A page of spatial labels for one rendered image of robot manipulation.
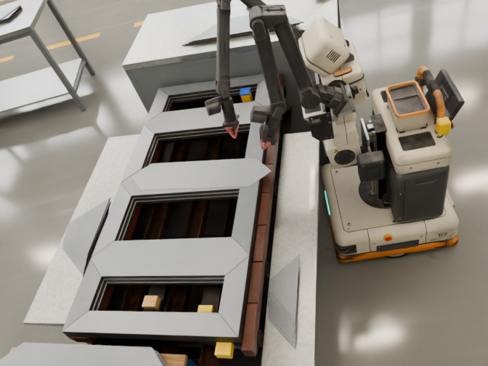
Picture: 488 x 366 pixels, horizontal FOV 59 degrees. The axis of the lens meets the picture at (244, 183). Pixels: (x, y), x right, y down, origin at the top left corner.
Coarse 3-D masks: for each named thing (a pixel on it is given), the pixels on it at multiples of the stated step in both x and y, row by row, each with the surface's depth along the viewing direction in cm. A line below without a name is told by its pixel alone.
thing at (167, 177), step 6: (174, 162) 223; (168, 168) 220; (174, 168) 219; (162, 174) 219; (168, 174) 218; (174, 174) 217; (162, 180) 216; (168, 180) 215; (162, 186) 213; (168, 186) 212
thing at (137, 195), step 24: (168, 96) 264; (192, 96) 261; (216, 96) 258; (264, 144) 216; (144, 192) 214; (168, 192) 209; (192, 192) 207; (216, 192) 204; (72, 336) 177; (96, 336) 173; (120, 336) 169; (144, 336) 166; (168, 336) 162; (192, 336) 159; (240, 336) 156
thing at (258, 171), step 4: (256, 160) 208; (256, 164) 207; (260, 164) 206; (256, 168) 205; (260, 168) 204; (264, 168) 204; (256, 172) 203; (260, 172) 203; (264, 172) 202; (252, 176) 202; (256, 176) 202; (260, 176) 201; (252, 180) 201; (256, 180) 200; (252, 184) 199
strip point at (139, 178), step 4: (144, 168) 225; (148, 168) 224; (140, 172) 224; (144, 172) 223; (132, 176) 224; (136, 176) 223; (140, 176) 222; (144, 176) 221; (136, 180) 221; (140, 180) 220; (144, 180) 219; (140, 184) 218; (140, 188) 216
